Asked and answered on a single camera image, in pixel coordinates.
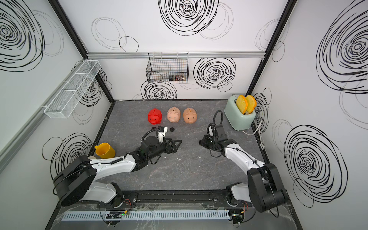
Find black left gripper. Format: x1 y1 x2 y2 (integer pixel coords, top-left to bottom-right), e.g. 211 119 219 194
147 137 182 162

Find red piggy bank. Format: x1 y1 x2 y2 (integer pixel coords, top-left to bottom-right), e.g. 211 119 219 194
148 108 162 125

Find orange-tan piggy bank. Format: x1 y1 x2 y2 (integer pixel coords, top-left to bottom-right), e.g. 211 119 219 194
183 108 197 124

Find light pink piggy bank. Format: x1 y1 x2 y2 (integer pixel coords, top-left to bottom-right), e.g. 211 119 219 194
167 106 181 123

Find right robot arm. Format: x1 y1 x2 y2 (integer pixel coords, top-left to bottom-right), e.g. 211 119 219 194
199 123 289 212

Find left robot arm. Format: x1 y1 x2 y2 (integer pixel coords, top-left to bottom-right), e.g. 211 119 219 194
53 136 182 207

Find mint green toaster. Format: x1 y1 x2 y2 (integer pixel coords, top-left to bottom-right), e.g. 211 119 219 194
224 94 256 131

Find yellow toast slice left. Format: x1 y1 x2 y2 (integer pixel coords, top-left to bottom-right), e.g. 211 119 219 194
235 95 248 115

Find yellow toast slice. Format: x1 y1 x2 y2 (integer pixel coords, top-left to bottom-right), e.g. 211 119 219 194
245 95 257 114
235 95 248 115

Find yellow mug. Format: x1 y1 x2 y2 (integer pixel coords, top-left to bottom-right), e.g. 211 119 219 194
94 143 116 159

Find yellow toast slice right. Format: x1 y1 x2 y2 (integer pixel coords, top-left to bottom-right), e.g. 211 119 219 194
245 95 257 114

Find small items in basket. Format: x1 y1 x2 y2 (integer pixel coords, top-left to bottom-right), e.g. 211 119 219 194
169 75 186 82

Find black corrugated right cable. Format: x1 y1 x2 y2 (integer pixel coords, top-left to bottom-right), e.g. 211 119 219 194
212 110 224 127

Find black corrugated cable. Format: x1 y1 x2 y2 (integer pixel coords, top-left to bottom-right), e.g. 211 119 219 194
212 110 224 127
141 127 159 141

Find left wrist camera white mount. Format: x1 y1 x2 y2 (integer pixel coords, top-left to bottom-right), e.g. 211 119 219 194
157 126 168 143

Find black corrugated left cable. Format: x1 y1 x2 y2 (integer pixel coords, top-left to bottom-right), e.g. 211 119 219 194
141 127 159 141

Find white toaster power cable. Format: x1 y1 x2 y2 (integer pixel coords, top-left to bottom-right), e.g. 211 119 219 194
242 114 265 150

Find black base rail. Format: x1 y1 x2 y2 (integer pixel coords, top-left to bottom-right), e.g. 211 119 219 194
58 189 291 209

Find white slotted cable duct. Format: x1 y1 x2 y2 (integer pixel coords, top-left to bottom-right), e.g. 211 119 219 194
61 210 231 221

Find black wire wall basket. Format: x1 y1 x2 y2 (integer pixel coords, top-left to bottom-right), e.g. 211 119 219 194
145 52 189 84

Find white wire wall shelf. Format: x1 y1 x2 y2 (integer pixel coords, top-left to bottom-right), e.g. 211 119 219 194
44 60 102 118

